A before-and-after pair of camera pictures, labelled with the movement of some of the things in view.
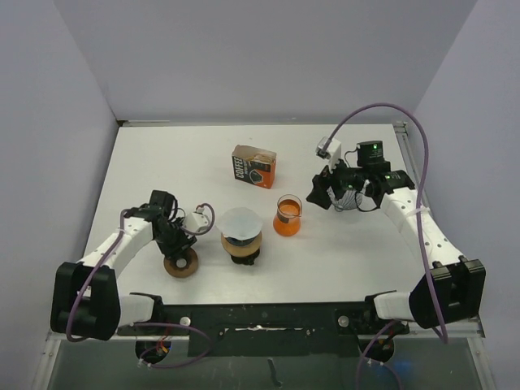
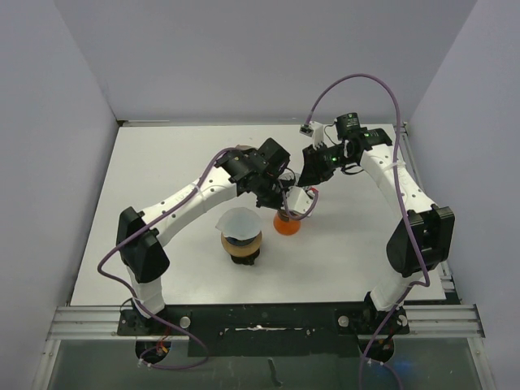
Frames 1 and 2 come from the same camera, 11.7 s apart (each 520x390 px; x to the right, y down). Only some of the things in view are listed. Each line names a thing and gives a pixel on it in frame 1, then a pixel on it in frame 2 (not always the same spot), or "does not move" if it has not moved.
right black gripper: (322, 182) -> (314, 172)
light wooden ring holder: (244, 250) does not move
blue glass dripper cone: (237, 242) does not move
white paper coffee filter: (240, 223) does not move
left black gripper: (184, 240) -> (277, 204)
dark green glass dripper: (248, 260) does not move
